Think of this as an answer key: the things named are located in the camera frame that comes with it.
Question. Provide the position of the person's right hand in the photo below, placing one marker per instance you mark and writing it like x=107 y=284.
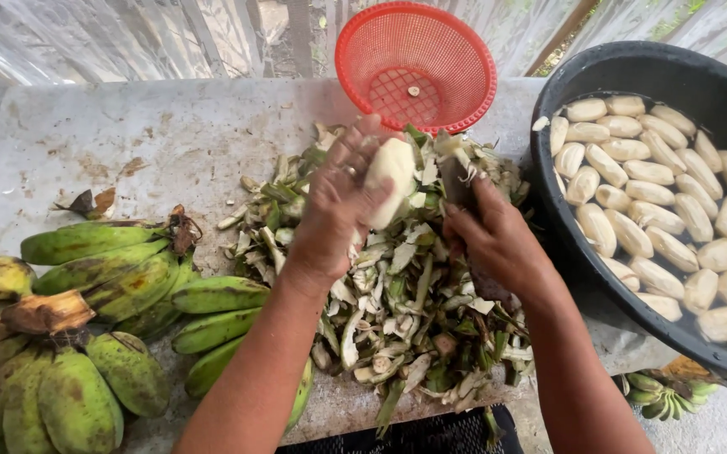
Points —
x=502 y=246

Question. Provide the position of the person's left hand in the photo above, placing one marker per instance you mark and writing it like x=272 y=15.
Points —
x=328 y=217

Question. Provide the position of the peeled white banana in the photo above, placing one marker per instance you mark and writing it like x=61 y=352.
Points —
x=395 y=173

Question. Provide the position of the dark-bladed knife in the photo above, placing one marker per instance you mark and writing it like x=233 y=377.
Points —
x=456 y=180

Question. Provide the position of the black plastic basin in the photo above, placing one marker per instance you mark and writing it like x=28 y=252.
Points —
x=559 y=265

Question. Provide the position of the pile of banana peels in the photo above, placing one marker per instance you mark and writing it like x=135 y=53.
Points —
x=414 y=302

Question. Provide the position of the small white peel scrap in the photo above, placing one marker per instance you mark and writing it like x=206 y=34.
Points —
x=413 y=91

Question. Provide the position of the group of peeled bananas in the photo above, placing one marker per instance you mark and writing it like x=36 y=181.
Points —
x=653 y=208

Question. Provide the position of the red plastic basket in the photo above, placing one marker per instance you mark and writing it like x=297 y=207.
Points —
x=414 y=66

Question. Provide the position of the single green banana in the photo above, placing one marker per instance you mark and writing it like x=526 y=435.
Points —
x=301 y=394

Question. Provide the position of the black patterned garment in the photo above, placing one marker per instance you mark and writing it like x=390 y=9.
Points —
x=401 y=435

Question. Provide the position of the wooden beam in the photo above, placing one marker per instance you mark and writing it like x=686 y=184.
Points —
x=559 y=38

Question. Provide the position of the small green banana bunch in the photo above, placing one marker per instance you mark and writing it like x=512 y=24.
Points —
x=666 y=394

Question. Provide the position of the green banana bunch brown stem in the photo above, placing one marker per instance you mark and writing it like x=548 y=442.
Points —
x=104 y=265

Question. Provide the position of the dry brown leaf scrap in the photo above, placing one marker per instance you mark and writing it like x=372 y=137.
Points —
x=92 y=203

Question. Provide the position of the large green banana bunch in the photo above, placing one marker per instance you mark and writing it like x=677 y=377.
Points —
x=67 y=391

